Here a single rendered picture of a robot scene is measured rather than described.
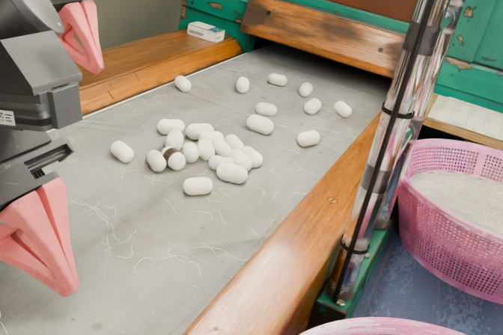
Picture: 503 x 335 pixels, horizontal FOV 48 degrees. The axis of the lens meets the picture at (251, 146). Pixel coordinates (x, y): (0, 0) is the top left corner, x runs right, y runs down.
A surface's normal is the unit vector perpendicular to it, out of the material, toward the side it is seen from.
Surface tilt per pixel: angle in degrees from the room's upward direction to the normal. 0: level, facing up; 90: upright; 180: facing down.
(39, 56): 40
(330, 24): 67
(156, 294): 0
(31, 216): 61
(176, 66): 45
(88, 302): 0
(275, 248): 0
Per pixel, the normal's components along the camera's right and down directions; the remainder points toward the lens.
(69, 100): 0.91, 0.11
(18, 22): 0.26, 0.54
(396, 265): 0.19, -0.89
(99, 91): 0.76, -0.39
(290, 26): -0.31, -0.05
